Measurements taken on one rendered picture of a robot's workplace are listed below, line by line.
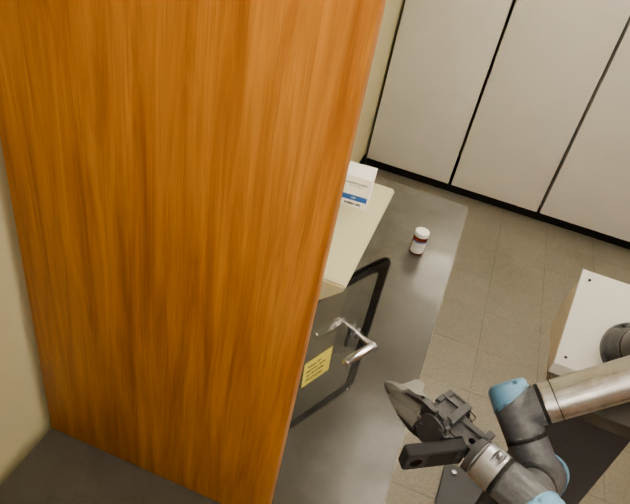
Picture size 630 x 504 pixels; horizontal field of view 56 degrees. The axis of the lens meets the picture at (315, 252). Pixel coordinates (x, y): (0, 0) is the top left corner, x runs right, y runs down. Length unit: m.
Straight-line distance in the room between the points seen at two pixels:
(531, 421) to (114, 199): 0.81
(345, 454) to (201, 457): 0.35
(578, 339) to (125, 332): 1.20
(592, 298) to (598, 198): 2.51
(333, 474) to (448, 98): 3.05
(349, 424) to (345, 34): 1.00
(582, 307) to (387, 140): 2.68
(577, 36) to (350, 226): 3.02
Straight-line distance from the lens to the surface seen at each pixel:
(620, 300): 1.82
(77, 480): 1.34
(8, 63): 0.89
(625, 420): 1.78
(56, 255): 1.02
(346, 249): 0.95
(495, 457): 1.12
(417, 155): 4.22
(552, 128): 4.06
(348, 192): 1.04
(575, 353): 1.76
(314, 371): 1.22
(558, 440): 1.92
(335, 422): 1.43
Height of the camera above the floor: 2.08
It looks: 37 degrees down
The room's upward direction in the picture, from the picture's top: 12 degrees clockwise
